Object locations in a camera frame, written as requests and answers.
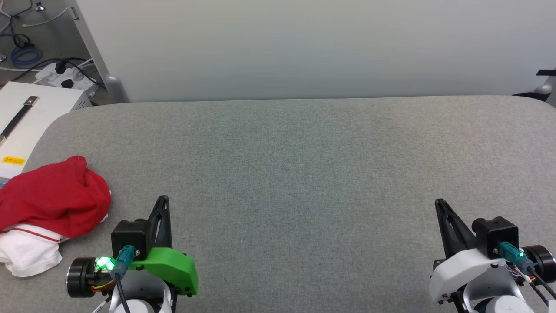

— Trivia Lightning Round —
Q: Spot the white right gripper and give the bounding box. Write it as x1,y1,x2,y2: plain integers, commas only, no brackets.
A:
429,199,517,305

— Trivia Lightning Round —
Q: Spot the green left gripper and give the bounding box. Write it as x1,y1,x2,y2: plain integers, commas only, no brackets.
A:
128,196,199,297

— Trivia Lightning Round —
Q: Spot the red white basketball jersey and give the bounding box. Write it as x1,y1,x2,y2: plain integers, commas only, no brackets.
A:
0,156,113,278

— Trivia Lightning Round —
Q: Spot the white equipment box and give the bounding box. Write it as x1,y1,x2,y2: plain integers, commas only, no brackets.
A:
0,82,94,188

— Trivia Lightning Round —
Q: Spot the white power strip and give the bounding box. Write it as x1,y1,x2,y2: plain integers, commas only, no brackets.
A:
35,61,99,93

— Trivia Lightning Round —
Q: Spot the white partition panel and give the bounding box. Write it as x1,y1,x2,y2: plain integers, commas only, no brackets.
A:
76,0,556,103

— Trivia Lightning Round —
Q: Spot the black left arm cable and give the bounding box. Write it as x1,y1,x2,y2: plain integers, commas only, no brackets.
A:
111,245,137,313

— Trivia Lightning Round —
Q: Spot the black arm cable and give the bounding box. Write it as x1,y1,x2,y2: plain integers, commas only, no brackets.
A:
497,241,556,305
111,245,137,313

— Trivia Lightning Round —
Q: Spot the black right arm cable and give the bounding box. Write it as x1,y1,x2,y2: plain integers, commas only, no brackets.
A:
497,241,556,305

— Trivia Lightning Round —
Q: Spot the grey metal partition post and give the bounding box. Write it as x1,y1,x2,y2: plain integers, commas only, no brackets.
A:
535,76,556,96
69,0,130,103

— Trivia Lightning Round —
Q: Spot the black strap handle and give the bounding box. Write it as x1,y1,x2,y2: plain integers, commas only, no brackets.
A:
0,96,40,140

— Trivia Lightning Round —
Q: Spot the blue coiled cable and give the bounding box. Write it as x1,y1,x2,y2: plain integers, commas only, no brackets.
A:
10,45,44,68

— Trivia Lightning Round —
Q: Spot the black floor cable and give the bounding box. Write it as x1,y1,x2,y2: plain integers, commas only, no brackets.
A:
0,0,36,49

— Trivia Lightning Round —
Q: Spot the white floor cable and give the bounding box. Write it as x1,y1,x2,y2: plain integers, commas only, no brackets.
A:
23,8,69,28

